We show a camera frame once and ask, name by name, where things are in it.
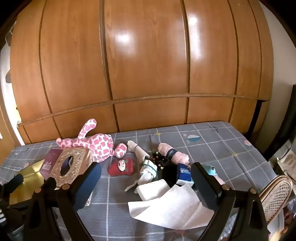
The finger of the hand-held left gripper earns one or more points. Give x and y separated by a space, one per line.
15 183

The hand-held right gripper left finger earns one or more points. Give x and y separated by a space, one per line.
90 183

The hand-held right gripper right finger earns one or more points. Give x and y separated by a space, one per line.
203 183

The teal plush toy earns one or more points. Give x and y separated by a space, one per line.
209 170

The pink dishcloth dark label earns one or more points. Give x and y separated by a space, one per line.
182 157

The white knit gloves blue band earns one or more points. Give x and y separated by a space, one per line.
148 173

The blue tissue pack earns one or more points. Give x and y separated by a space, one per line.
183 172

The gold embossed tissue box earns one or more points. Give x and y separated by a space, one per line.
78 160

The red strawberry plush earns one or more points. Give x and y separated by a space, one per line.
115 170

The white paper towel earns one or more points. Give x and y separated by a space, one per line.
175 208

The pink spotted plush toy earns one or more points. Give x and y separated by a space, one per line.
99 144

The purple cardboard box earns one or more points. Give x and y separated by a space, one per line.
50 162

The black dotted scrunchie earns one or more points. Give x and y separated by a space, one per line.
159 160

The white sock roll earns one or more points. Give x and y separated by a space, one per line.
138 151

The rattan chair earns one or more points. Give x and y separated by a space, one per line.
275 197

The beige bag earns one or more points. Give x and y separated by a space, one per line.
285 160

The large wooden wardrobe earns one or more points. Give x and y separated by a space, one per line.
148 58

